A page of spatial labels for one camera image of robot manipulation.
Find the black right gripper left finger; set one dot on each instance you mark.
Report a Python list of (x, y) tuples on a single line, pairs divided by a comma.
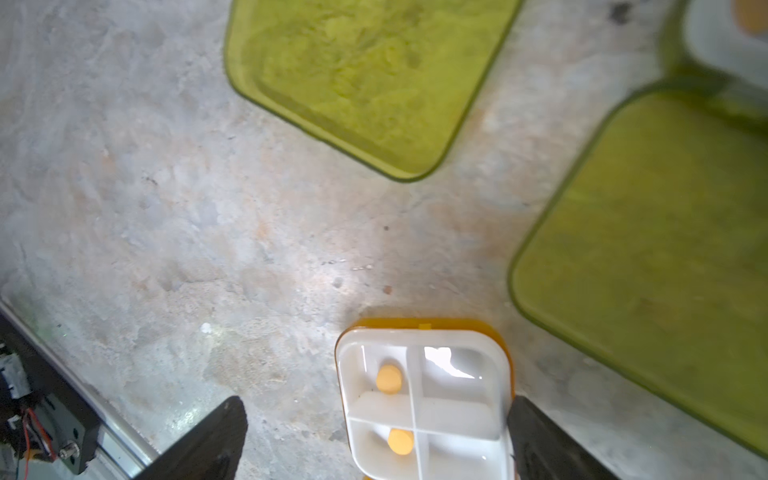
[(210, 450)]

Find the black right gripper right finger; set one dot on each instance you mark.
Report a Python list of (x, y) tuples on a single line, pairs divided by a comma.
[(543, 450)]

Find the small yellow pillbox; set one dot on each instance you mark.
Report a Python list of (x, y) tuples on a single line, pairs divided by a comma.
[(426, 398)]

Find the green pillbox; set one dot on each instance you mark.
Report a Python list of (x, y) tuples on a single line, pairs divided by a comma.
[(388, 83), (651, 256)]

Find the aluminium rail frame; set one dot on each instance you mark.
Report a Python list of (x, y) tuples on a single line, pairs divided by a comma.
[(122, 453)]

